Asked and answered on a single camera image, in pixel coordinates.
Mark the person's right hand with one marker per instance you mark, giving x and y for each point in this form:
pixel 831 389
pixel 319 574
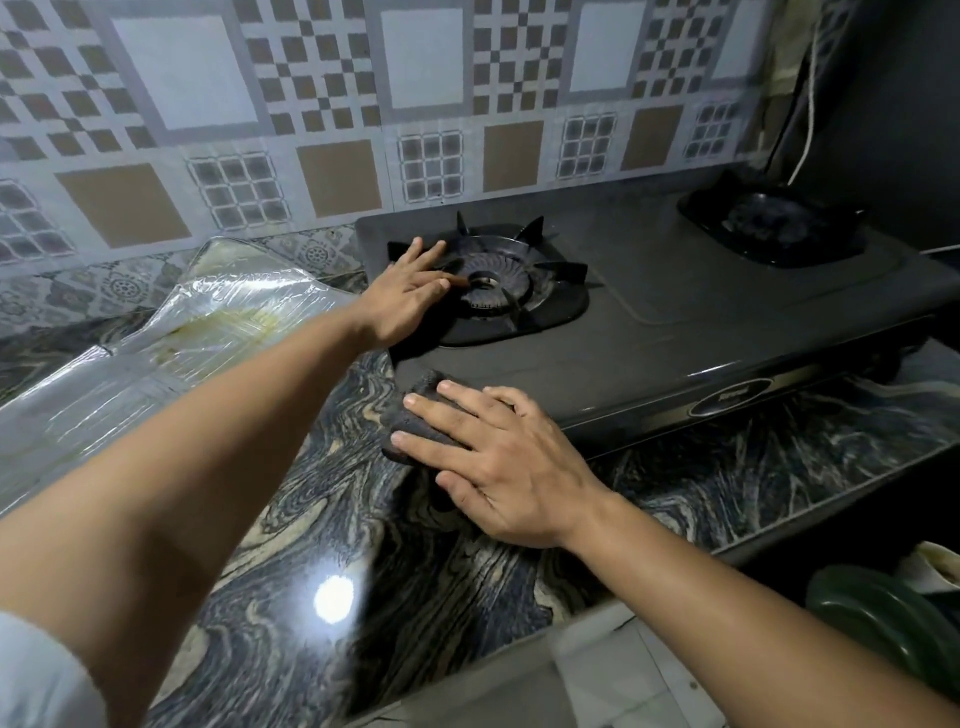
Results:
pixel 517 472

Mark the person's left hand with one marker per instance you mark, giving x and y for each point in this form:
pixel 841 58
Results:
pixel 394 300

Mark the person's right middle finger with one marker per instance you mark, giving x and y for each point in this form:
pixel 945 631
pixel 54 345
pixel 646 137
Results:
pixel 442 418

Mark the person's left little finger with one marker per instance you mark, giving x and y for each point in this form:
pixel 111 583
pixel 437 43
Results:
pixel 409 251

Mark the person's right little finger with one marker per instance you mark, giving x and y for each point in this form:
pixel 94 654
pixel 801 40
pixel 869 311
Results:
pixel 514 401

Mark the person's right thumb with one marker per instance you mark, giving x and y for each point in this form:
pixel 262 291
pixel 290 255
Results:
pixel 469 496

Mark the dark grey cleaning cloth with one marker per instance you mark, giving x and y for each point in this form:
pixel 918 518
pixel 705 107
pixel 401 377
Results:
pixel 422 385

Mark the person's left forearm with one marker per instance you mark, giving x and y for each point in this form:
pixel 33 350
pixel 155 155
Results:
pixel 195 465

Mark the person's right forearm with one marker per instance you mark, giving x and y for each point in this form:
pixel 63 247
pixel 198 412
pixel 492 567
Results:
pixel 735 637

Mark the round black burner head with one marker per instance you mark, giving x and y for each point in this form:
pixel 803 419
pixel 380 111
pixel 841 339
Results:
pixel 765 219
pixel 510 271

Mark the black pronged pan support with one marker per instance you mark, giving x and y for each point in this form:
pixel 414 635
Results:
pixel 705 214
pixel 541 298

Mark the black gas stove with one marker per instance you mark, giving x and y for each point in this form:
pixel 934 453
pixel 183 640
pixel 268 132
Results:
pixel 675 330

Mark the clear plastic sheet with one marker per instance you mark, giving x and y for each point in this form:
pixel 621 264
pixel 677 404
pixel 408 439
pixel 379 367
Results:
pixel 187 315

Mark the green plastic basin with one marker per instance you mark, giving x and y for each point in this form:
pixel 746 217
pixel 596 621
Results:
pixel 877 619

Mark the white crumpled bag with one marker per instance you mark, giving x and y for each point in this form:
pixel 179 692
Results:
pixel 934 566

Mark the white sleeve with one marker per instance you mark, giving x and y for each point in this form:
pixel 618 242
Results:
pixel 37 675

